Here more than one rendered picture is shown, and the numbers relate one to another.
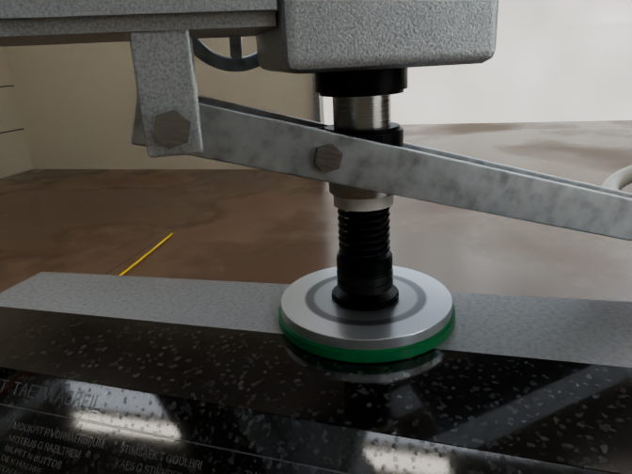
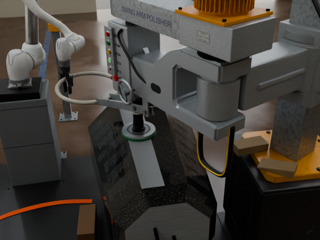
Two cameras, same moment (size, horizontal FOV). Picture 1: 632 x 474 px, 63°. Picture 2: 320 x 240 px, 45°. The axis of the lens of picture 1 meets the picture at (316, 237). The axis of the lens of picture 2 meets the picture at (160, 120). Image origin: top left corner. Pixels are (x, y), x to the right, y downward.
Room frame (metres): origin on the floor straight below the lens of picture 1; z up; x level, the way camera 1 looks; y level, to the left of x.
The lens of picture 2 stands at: (1.38, 1.88, 2.09)
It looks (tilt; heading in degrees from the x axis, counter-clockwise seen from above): 29 degrees down; 244
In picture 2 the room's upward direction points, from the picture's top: 1 degrees counter-clockwise
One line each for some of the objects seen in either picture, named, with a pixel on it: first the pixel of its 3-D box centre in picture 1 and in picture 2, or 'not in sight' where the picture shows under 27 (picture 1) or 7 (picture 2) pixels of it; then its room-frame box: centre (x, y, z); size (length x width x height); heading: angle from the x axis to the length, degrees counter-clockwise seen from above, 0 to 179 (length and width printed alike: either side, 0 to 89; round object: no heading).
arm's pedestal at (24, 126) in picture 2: not in sight; (30, 133); (1.15, -1.13, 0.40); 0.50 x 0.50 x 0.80; 75
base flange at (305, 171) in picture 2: not in sight; (291, 151); (-0.19, 0.49, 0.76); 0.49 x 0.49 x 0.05; 72
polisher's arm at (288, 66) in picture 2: not in sight; (284, 66); (0.01, 0.52, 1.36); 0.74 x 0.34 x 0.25; 9
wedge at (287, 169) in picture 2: not in sight; (277, 165); (0.03, 0.60, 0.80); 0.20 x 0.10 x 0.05; 123
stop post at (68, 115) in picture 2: not in sight; (62, 72); (0.64, -2.00, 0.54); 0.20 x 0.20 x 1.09; 72
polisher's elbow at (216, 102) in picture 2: not in sight; (217, 93); (0.46, 0.59, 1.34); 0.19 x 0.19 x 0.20
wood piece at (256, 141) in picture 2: not in sight; (249, 145); (0.04, 0.37, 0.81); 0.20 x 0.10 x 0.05; 170
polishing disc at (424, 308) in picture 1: (365, 300); (138, 129); (0.58, -0.06, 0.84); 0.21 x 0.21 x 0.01
